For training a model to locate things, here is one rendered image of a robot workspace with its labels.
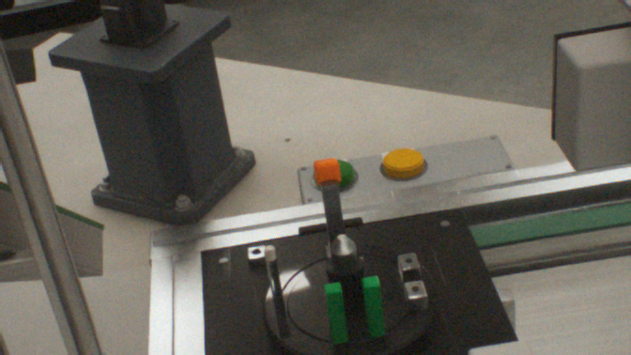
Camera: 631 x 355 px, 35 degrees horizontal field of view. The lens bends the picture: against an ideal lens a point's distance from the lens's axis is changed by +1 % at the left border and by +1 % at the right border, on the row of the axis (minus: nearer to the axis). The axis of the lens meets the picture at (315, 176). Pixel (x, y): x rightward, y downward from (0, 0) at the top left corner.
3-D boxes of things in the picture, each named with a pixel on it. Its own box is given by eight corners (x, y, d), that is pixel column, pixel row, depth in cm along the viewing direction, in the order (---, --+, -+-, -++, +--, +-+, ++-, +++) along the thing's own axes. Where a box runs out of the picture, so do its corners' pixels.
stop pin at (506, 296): (497, 327, 83) (496, 290, 80) (511, 324, 83) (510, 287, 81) (501, 338, 82) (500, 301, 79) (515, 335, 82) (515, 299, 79)
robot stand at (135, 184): (163, 142, 128) (129, -2, 117) (258, 162, 121) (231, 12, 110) (90, 204, 117) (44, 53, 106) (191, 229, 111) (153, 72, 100)
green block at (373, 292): (367, 328, 75) (361, 277, 72) (382, 325, 75) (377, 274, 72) (370, 338, 74) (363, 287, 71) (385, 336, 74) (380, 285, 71)
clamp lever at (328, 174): (326, 247, 83) (312, 160, 81) (349, 242, 83) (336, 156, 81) (330, 260, 79) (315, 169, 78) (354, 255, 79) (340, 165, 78)
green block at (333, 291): (330, 334, 75) (323, 284, 72) (346, 331, 75) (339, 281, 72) (332, 345, 74) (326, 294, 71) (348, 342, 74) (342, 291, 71)
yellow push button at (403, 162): (380, 167, 100) (379, 150, 99) (420, 161, 100) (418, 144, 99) (388, 189, 97) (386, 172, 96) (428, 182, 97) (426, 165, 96)
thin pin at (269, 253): (279, 332, 76) (263, 245, 71) (289, 331, 76) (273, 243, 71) (280, 339, 75) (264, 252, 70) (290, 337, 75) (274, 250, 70)
